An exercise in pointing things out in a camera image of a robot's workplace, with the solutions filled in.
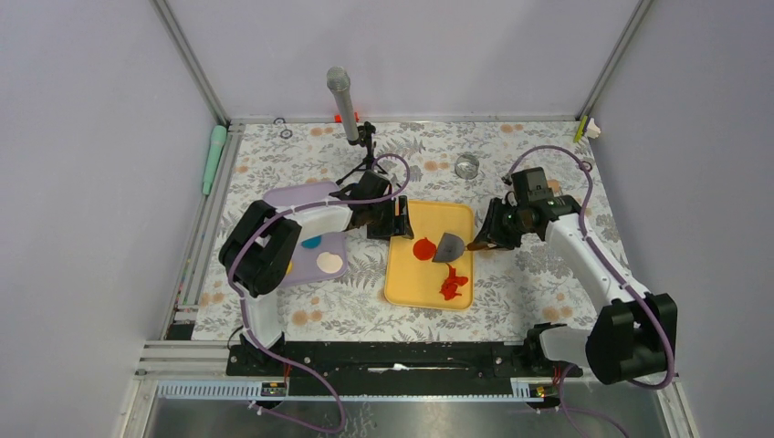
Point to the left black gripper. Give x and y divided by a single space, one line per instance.
387 232

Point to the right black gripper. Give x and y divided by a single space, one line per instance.
491 233

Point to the metal dough scraper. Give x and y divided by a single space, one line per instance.
451 247

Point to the yellow tray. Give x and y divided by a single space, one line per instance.
414 283

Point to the red dough scrap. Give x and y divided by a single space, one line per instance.
450 286

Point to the red dough ball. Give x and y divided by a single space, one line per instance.
424 249

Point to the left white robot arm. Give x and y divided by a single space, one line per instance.
258 252

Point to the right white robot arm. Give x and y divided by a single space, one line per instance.
634 332

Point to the flat white dough disc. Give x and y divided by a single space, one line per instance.
329 263

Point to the flat blue dough disc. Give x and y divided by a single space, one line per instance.
312 243

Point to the purple tray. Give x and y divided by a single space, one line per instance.
305 269

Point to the black mini tripod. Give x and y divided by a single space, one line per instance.
366 131

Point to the white corner clip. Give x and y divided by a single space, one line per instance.
587 129

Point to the grey microphone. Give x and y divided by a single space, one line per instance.
338 83

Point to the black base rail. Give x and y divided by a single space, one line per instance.
395 369

